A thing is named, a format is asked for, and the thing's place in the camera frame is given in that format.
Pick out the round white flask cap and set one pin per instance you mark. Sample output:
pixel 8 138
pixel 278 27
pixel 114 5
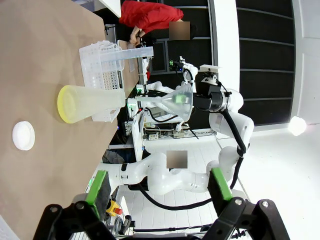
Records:
pixel 23 135

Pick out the round ceiling lamp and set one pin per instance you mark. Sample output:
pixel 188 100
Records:
pixel 297 126

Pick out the translucent plastic conical flask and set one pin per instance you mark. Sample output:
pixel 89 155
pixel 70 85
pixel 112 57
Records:
pixel 87 102

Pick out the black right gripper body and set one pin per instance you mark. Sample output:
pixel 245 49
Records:
pixel 207 97

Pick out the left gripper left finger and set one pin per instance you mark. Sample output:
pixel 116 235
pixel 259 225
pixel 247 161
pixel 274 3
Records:
pixel 98 190

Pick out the background person in orange-red top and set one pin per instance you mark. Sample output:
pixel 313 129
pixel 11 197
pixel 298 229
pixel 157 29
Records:
pixel 150 15

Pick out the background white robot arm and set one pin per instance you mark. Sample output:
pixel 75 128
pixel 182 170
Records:
pixel 160 86

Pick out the emergency stop button box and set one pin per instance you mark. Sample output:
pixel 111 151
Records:
pixel 112 208

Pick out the white perforated plastic basket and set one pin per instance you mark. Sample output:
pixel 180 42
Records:
pixel 92 62

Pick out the large white table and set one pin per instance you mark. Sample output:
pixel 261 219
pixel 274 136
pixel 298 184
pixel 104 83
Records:
pixel 112 6

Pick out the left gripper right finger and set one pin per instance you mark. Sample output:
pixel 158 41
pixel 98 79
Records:
pixel 220 190

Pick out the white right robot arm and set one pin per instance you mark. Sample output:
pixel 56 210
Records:
pixel 175 180

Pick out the translucent plastic graduated cylinder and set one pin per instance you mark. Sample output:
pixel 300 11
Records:
pixel 135 53

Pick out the white power strip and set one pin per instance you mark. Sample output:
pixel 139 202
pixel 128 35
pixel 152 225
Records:
pixel 192 133

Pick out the translucent plastic funnel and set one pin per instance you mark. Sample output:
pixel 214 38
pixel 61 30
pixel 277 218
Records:
pixel 180 112

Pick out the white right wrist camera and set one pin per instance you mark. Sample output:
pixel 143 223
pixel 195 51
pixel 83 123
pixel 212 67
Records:
pixel 210 72

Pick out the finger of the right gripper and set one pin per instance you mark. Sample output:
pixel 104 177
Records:
pixel 180 98

